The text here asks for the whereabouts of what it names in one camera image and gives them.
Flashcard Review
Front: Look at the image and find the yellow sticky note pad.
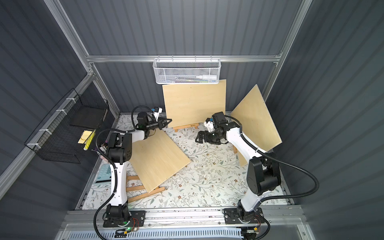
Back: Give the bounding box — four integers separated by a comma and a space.
78, 130, 94, 144

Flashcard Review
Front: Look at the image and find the pink pen cup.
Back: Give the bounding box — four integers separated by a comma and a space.
98, 142, 108, 156

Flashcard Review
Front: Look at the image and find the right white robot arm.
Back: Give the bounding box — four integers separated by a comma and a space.
195, 112, 281, 223

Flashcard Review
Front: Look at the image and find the white wire mesh basket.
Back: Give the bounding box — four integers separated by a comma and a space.
153, 58, 222, 85

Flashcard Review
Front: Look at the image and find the black wire mesh basket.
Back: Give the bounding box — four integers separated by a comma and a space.
25, 89, 109, 164

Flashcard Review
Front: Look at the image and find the plywood board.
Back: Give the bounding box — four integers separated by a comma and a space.
231, 85, 283, 151
130, 130, 191, 192
163, 80, 227, 128

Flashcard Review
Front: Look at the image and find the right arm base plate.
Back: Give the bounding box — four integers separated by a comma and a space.
222, 208, 265, 225

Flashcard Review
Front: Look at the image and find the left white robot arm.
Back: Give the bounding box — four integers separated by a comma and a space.
97, 106, 172, 226

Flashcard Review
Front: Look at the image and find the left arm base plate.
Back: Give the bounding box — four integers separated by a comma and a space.
103, 211, 146, 228

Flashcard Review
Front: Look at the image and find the teal calculator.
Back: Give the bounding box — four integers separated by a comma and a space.
95, 164, 112, 184

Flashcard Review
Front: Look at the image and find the wooden easel frame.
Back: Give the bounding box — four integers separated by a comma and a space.
173, 123, 199, 132

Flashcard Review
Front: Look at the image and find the white marker in basket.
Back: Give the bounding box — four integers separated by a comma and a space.
196, 75, 218, 83

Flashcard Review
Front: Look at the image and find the aluminium rail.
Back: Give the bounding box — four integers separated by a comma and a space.
60, 205, 307, 230

